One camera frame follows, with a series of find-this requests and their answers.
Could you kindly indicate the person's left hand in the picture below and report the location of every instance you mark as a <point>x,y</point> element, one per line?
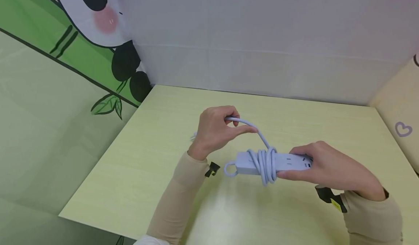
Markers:
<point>212,132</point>

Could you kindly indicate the person's right hand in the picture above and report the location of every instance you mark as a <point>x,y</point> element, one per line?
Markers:
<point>337,170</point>

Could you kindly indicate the person's right thumb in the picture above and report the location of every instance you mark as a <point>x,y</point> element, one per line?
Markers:
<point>298,174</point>

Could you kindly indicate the person's left index finger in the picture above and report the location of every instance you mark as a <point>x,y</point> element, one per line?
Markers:
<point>226,111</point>

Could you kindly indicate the person's left thumb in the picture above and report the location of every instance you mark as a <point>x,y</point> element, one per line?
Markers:
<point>242,130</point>

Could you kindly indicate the person's right index finger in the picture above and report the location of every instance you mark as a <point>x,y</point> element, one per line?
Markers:
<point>306,148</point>

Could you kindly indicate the person's right forearm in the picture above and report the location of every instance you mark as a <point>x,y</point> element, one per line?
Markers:
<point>373,219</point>

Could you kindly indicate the person's left forearm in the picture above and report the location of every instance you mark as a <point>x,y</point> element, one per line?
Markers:
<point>178,201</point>

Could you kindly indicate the black wrist band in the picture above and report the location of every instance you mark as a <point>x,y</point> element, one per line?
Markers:
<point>212,169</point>
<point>329,196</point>

